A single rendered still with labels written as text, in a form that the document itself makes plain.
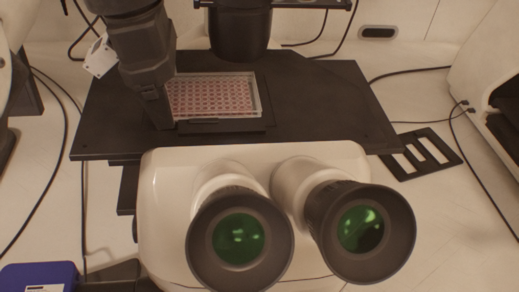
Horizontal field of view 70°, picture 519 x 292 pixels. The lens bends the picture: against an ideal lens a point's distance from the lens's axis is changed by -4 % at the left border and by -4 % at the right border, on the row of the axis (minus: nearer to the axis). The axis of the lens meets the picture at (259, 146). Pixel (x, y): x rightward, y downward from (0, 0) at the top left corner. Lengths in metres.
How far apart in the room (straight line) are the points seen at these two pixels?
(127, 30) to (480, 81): 0.74
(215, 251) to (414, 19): 1.06
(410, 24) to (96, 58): 0.91
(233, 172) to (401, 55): 0.94
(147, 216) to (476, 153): 0.72
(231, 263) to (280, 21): 0.91
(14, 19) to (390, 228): 0.23
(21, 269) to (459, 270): 0.58
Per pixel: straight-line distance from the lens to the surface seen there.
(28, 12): 0.27
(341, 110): 0.51
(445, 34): 1.26
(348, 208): 0.18
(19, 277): 0.38
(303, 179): 0.22
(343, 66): 0.62
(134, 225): 0.54
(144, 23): 0.40
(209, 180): 0.21
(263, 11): 0.39
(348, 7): 0.43
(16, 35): 0.26
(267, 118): 0.48
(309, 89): 0.54
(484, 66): 0.93
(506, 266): 0.73
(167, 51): 0.43
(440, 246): 0.69
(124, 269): 0.57
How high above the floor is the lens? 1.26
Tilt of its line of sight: 44 degrees down
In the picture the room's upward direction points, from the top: 6 degrees clockwise
